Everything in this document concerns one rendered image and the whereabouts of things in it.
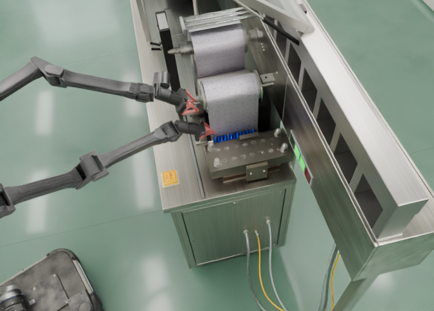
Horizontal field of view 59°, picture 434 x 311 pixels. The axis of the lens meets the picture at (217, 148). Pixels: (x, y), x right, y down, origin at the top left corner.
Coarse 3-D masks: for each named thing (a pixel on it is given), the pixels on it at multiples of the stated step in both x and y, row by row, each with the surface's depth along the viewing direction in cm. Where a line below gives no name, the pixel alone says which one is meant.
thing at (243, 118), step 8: (256, 104) 177; (216, 112) 175; (224, 112) 176; (232, 112) 177; (240, 112) 179; (248, 112) 180; (256, 112) 181; (216, 120) 179; (224, 120) 181; (232, 120) 182; (240, 120) 183; (248, 120) 184; (256, 120) 186; (216, 128) 184; (224, 128) 185; (232, 128) 186; (240, 128) 188; (248, 128) 189; (216, 136) 189
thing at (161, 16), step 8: (160, 16) 182; (160, 24) 178; (160, 32) 175; (168, 32) 176; (168, 40) 179; (160, 48) 184; (168, 48) 183; (168, 56) 186; (168, 64) 190; (176, 72) 195; (176, 80) 199; (176, 88) 203
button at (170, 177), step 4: (164, 172) 190; (168, 172) 190; (172, 172) 190; (164, 176) 189; (168, 176) 189; (172, 176) 189; (176, 176) 189; (164, 180) 187; (168, 180) 187; (172, 180) 187; (176, 180) 187; (164, 184) 187; (168, 184) 188
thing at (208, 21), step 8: (240, 8) 179; (192, 16) 178; (200, 16) 178; (208, 16) 178; (216, 16) 176; (224, 16) 176; (232, 16) 177; (248, 16) 175; (256, 16) 176; (184, 24) 175; (192, 24) 177; (200, 24) 174; (208, 24) 174; (216, 24) 174; (224, 24) 176; (184, 32) 173
